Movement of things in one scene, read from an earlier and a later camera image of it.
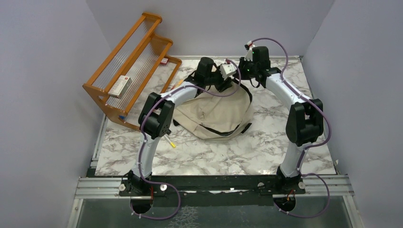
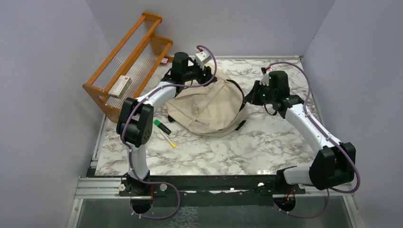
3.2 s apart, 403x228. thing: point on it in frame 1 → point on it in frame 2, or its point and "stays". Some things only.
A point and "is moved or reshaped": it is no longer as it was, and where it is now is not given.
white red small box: [120, 86] stays
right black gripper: [242, 63] → [252, 98]
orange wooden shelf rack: [139, 67] stays
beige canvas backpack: [208, 116] is moved or reshaped
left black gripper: [222, 84] → [206, 71]
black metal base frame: [133, 185] stays
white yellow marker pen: [171, 144] stays
